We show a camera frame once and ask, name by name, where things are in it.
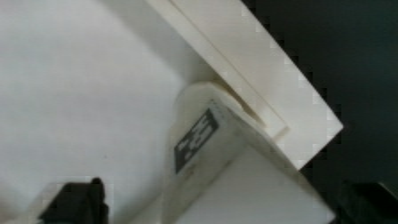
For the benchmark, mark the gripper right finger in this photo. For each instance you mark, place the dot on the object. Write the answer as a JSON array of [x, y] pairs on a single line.
[[369, 204]]

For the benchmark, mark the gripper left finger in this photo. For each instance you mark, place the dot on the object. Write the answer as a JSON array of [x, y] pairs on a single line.
[[78, 206]]

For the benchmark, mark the white table leg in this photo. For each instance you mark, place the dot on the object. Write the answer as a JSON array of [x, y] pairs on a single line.
[[234, 184]]

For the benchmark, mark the white square tabletop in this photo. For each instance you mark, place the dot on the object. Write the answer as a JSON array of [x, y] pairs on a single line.
[[110, 62]]

